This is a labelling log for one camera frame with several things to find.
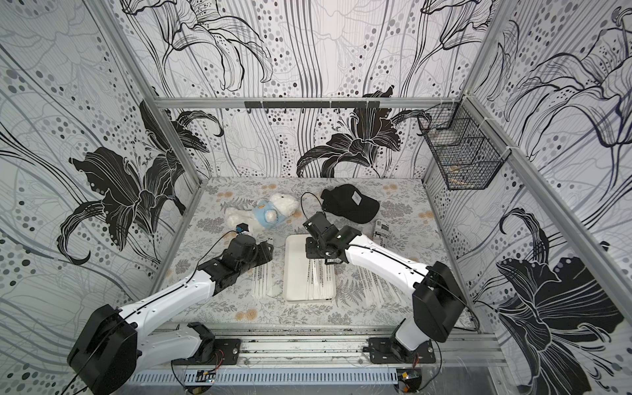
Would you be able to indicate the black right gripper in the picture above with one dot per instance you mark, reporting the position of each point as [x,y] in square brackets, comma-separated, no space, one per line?
[315,222]

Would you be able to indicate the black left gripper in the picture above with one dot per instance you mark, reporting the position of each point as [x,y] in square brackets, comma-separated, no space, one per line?
[264,252]

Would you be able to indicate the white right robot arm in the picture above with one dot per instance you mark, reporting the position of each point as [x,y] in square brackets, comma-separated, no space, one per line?
[437,299]

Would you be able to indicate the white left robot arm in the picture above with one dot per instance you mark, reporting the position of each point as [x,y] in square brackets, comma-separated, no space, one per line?
[117,343]

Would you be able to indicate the white rectangular storage tray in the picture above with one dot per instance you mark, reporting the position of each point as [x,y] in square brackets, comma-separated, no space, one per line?
[297,273]

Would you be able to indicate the black baseball cap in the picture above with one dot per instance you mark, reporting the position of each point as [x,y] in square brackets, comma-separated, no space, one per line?
[347,201]

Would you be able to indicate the white plush toy blue shirt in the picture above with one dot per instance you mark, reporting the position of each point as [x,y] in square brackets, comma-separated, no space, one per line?
[266,214]

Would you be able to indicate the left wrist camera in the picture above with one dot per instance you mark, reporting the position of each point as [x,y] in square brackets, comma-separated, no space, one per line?
[242,228]

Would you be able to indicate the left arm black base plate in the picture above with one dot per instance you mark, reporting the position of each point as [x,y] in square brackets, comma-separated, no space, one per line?
[220,352]

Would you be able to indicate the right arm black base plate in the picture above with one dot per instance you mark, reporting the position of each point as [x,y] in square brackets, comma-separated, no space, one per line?
[384,351]

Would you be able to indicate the white slotted cable duct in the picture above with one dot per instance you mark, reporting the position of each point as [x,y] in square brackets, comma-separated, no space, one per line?
[244,377]

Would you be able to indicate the black wire wall basket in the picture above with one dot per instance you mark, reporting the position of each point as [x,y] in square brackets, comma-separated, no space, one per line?
[465,156]

